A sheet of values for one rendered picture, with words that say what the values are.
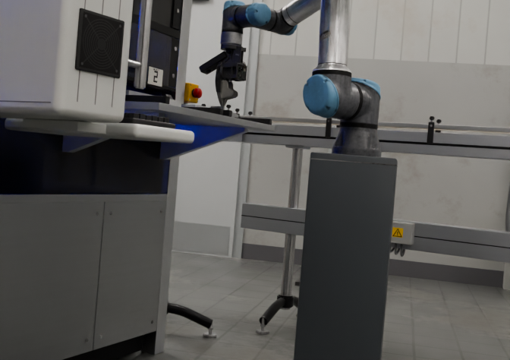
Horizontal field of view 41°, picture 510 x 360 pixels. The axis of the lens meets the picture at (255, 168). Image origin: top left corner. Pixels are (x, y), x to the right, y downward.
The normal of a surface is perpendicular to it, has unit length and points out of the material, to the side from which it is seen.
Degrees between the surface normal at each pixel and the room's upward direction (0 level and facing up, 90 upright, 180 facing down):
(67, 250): 90
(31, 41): 90
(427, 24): 90
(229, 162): 90
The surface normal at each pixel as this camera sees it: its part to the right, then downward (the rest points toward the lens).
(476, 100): -0.22, -0.01
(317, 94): -0.74, 0.07
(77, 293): 0.88, 0.07
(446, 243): -0.46, -0.04
